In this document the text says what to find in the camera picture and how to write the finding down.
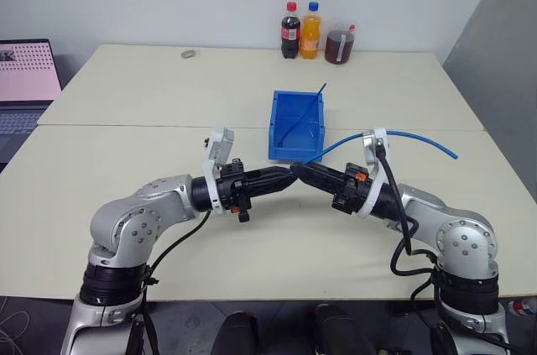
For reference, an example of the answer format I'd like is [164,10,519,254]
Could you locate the blue plastic bin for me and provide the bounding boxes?
[267,89,328,164]

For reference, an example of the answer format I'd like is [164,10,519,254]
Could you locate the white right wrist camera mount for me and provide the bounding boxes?
[356,127,394,220]

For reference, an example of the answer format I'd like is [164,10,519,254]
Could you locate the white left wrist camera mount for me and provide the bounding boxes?
[201,125,236,216]

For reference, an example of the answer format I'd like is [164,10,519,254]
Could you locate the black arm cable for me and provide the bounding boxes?
[141,211,211,355]
[374,142,440,279]

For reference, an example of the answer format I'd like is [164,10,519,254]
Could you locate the straight blue cable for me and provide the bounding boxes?
[278,82,329,149]

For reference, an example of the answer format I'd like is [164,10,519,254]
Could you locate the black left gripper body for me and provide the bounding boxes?
[215,156,262,224]

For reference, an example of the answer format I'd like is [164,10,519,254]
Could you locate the dark rounded shape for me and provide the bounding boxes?
[211,310,260,355]

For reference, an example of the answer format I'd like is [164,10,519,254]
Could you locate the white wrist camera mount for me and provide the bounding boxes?
[201,125,236,216]
[356,127,394,220]

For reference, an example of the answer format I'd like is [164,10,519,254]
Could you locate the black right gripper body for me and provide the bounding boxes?
[331,164,371,217]

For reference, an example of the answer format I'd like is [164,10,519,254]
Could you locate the long blue cable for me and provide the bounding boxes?
[289,129,460,170]

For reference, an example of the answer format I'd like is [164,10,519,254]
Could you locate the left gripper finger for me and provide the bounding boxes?
[250,165,295,184]
[249,174,300,199]

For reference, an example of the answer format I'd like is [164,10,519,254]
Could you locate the open laptop pink screen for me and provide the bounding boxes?
[0,39,64,165]

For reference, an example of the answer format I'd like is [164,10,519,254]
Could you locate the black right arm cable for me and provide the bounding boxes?
[374,142,440,279]

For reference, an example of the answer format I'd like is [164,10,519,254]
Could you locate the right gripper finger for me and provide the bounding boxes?
[293,166,347,199]
[298,161,352,184]

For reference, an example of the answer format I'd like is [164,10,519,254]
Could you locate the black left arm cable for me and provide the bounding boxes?
[141,211,211,355]

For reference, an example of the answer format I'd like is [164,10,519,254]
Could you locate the jar of dark red liquid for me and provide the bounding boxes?
[324,23,358,65]

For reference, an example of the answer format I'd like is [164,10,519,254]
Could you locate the cola bottle red cap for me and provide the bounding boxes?
[279,0,303,60]

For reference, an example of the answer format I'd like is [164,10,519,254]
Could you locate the orange soda bottle blue cap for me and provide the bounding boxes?
[300,1,324,61]

